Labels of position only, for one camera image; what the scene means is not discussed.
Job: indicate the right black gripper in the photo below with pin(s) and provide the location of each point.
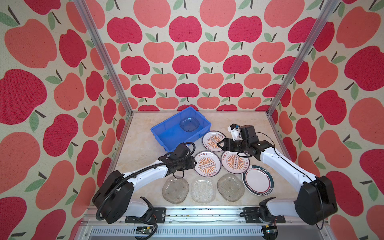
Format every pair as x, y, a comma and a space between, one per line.
227, 142

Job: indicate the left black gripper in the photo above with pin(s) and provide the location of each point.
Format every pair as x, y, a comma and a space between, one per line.
191, 165

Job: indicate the sunburst plate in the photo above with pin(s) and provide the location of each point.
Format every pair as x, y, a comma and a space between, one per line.
208, 164
234, 164
210, 140

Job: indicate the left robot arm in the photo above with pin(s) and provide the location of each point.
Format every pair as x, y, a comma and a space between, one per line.
113, 200

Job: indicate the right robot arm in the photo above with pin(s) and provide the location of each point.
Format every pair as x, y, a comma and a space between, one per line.
316, 198

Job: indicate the blue plastic bin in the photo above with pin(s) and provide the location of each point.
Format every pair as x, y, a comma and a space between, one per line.
169, 134

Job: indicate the green striped plate near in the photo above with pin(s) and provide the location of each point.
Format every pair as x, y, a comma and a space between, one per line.
258, 181

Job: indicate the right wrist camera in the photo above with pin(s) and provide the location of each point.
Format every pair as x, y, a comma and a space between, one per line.
235, 132

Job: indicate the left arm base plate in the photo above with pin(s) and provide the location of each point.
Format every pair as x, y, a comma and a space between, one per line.
154, 215

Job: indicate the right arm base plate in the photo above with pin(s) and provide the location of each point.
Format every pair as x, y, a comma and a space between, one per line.
250, 215

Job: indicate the front aluminium rail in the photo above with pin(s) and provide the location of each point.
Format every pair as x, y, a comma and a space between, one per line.
201, 223

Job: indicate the left aluminium frame post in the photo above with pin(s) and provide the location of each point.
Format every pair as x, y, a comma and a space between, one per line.
103, 53

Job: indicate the aluminium frame post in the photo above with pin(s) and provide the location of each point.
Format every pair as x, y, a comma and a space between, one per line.
103, 53
319, 24

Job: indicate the right aluminium frame post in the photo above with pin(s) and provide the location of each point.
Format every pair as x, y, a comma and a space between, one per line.
319, 24

